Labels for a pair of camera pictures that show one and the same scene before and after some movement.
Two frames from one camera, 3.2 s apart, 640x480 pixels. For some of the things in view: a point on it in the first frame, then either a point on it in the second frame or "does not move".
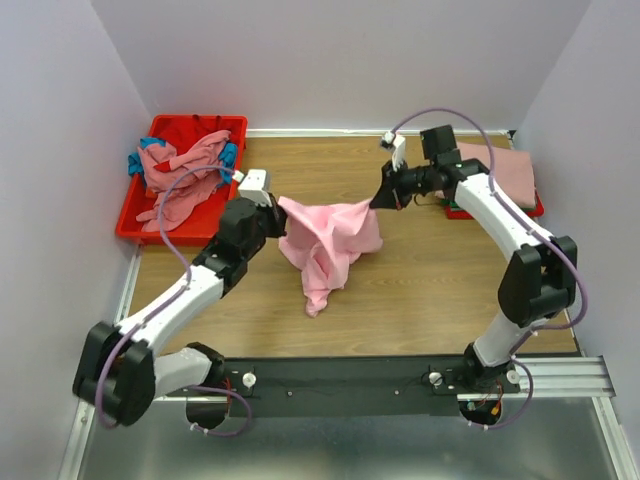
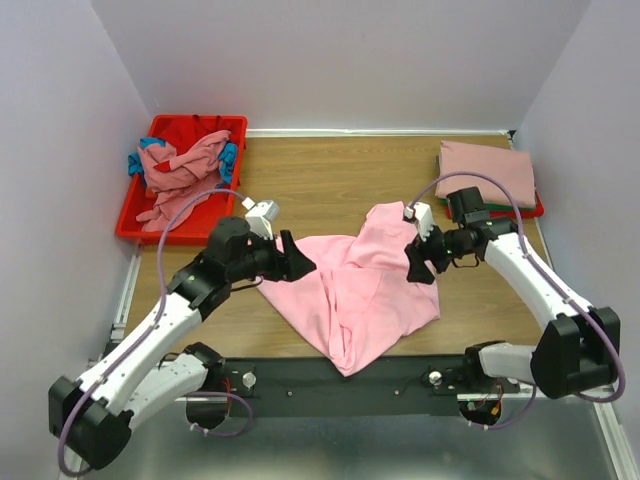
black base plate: [343, 387] does not move
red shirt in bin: [180, 133] does not move
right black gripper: [390, 195] -> [420, 251]
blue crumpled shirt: [228, 167] does not move
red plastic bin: [194, 202] does not move
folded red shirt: [456, 214] does not move
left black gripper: [278, 216] -> [289, 265]
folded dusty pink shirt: [512, 168] does not move
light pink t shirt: [323, 240] -> [358, 300]
